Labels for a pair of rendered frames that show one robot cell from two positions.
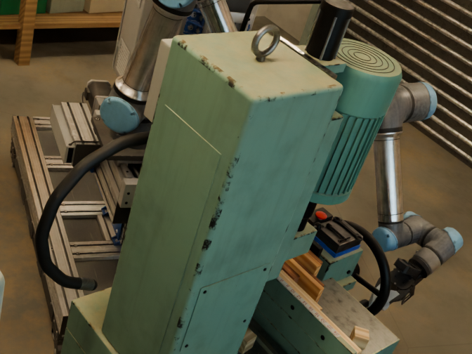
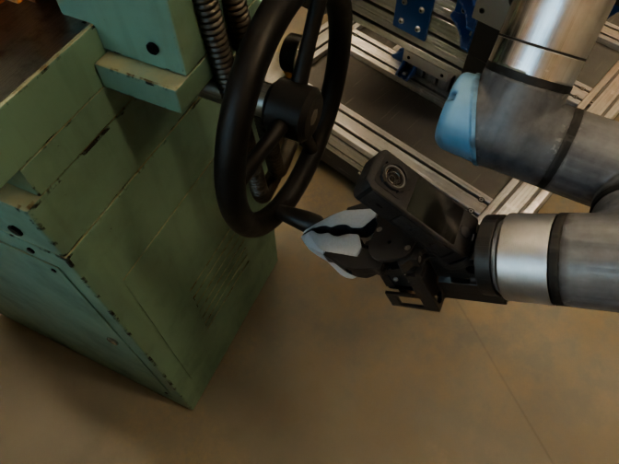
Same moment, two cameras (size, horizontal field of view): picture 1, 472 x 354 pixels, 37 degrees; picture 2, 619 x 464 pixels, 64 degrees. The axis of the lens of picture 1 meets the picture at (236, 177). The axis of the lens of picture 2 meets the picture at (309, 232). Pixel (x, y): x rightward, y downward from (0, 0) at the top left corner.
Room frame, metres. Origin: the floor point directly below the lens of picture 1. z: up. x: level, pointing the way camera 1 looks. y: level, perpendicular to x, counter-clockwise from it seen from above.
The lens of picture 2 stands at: (1.52, -0.77, 1.19)
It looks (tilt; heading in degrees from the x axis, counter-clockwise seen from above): 57 degrees down; 75
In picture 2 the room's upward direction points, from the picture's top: straight up
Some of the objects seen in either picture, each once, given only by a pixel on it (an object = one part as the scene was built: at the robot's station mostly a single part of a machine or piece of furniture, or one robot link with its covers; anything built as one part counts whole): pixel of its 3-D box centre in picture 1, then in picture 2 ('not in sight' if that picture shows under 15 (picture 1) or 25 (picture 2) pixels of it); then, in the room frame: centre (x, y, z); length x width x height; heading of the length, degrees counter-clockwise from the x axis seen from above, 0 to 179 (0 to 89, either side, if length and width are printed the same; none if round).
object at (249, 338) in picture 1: (243, 339); not in sight; (1.20, -0.14, 0.82); 0.04 x 0.04 x 0.04; 58
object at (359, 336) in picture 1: (359, 337); not in sight; (1.23, -0.38, 0.92); 0.03 x 0.03 x 0.03; 2
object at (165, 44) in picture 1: (181, 83); not in sight; (1.19, 0.15, 1.40); 0.10 x 0.06 x 0.16; 140
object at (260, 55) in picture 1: (265, 42); not in sight; (1.12, 0.02, 1.55); 0.06 x 0.02 x 0.07; 140
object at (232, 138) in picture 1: (207, 225); not in sight; (1.12, 0.02, 1.16); 0.22 x 0.22 x 0.72; 50
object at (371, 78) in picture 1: (335, 122); not in sight; (1.34, -0.16, 1.35); 0.18 x 0.18 x 0.31
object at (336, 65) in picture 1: (321, 46); not in sight; (1.24, -0.07, 1.53); 0.08 x 0.08 x 0.17; 50
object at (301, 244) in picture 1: (281, 241); not in sight; (1.33, -0.15, 1.03); 0.14 x 0.07 x 0.09; 140
